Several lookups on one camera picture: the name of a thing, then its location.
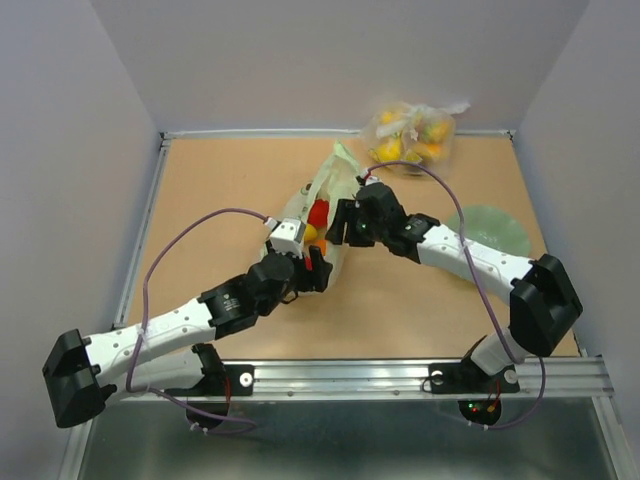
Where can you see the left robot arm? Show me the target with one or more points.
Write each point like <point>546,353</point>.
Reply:
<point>82,372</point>

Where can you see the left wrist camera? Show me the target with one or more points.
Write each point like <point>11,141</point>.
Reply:
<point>286,236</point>

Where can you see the yellow mango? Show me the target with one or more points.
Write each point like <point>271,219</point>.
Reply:
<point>310,233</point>

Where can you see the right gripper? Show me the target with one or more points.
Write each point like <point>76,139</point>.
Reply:
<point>347,208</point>

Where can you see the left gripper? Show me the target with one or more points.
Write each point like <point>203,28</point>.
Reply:
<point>308,282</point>

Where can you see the green plastic bag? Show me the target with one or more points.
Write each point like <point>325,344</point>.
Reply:
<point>334,180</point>

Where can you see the clear bag of fruit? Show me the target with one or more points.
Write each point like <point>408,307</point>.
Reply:
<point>411,137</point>

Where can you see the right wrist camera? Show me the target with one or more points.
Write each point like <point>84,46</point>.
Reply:
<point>365,178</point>

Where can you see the aluminium front rail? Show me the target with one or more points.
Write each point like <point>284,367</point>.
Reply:
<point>360,380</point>

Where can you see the orange fruit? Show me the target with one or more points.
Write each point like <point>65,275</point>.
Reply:
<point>322,245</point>

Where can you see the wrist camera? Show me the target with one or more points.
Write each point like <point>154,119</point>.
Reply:
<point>365,178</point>
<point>286,236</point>

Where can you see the green wavy bowl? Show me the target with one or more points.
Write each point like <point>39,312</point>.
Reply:
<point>495,228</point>

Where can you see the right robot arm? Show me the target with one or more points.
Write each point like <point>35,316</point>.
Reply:
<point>543,304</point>

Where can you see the red tomato fruit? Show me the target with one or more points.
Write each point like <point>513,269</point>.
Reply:
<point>318,214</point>

